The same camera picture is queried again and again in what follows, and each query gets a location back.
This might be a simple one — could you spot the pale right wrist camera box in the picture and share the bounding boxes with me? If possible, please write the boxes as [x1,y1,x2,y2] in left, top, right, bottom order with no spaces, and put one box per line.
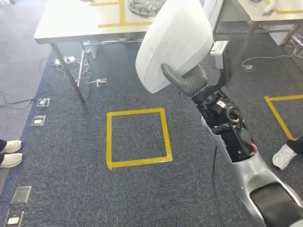
[210,40,234,92]

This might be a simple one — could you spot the white power strip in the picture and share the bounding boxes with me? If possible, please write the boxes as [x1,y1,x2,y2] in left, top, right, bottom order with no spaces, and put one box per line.
[54,55,76,66]

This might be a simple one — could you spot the grey wheel cover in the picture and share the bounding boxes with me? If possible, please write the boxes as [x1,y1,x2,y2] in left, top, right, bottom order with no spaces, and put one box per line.
[128,0,166,18]

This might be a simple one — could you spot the white upright panel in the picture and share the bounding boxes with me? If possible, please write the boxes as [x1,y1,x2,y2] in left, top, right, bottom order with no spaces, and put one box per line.
[203,0,224,37]

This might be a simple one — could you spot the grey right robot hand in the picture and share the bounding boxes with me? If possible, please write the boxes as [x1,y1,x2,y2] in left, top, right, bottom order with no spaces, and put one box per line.
[161,63,193,97]

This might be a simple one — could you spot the person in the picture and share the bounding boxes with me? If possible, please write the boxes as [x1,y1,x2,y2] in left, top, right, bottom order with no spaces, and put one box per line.
[272,136,303,171]
[0,139,23,169]

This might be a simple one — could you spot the black floor cable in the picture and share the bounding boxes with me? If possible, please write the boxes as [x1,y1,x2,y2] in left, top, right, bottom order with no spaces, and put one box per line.
[0,56,53,111]

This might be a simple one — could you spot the white floor cable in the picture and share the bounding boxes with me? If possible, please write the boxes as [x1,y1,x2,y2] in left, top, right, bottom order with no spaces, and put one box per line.
[241,43,303,68]

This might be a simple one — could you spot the yellow floor tape outline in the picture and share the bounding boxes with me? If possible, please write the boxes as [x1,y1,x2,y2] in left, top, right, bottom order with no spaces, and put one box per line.
[264,94,303,142]
[105,107,173,171]

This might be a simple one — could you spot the white handheld device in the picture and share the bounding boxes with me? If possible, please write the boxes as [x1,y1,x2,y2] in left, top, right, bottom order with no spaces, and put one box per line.
[262,0,278,15]

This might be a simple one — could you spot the white floor cables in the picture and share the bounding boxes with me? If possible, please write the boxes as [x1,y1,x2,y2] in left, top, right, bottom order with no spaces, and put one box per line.
[54,58,98,87]

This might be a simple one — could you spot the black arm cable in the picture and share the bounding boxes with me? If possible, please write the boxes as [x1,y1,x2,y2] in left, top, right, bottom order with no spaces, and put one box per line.
[212,147,224,227]

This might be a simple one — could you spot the steel workbench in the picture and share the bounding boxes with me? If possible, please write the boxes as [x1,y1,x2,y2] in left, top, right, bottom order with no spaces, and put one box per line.
[214,0,303,61]
[34,0,155,105]

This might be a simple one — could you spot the steel floor socket with plug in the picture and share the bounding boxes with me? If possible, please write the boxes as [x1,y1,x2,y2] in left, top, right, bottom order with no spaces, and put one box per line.
[36,97,51,109]

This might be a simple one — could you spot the yellow workbench tape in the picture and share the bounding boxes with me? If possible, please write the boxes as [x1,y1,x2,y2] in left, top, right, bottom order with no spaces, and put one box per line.
[264,0,303,15]

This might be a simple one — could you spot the white plastic shell part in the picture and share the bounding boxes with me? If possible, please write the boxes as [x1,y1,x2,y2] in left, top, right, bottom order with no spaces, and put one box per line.
[135,0,214,95]

